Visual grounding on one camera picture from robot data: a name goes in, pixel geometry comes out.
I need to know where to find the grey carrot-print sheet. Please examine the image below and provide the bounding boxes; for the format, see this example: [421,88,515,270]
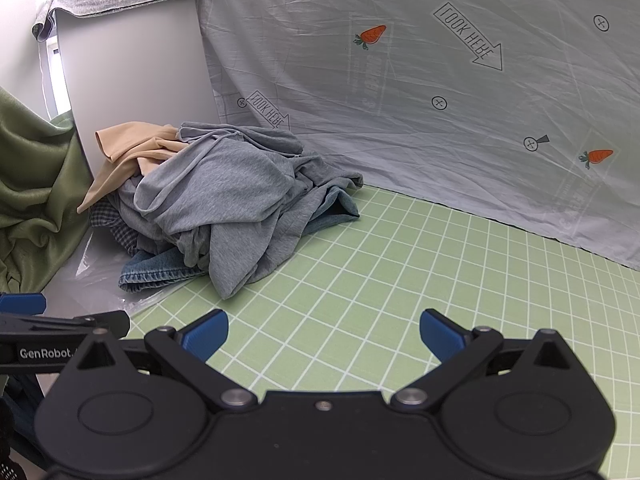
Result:
[197,0,640,273]

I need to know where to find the green grid mat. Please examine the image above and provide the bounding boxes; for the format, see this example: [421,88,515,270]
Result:
[122,184,640,480]

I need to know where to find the green cloth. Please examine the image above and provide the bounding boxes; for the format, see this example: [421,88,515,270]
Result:
[0,86,94,293]

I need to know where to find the grey sweatpants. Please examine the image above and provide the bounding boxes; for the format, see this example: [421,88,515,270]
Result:
[120,121,364,299]

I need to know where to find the dark cloth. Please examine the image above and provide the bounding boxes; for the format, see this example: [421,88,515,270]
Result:
[0,374,53,480]

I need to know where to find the beige shirt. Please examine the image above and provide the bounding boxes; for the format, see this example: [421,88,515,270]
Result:
[76,121,190,213]

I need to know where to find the blue checked shirt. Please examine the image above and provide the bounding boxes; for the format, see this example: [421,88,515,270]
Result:
[90,195,151,256]

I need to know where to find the clear plastic sheet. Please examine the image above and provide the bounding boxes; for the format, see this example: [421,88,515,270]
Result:
[45,225,166,318]

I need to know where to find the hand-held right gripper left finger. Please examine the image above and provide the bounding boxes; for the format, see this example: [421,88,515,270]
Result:
[64,309,262,412]

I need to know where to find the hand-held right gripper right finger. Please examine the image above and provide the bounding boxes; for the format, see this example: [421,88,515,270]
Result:
[391,309,584,412]

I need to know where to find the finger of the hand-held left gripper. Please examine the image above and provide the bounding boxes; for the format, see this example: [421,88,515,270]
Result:
[0,293,47,315]
[0,310,132,347]

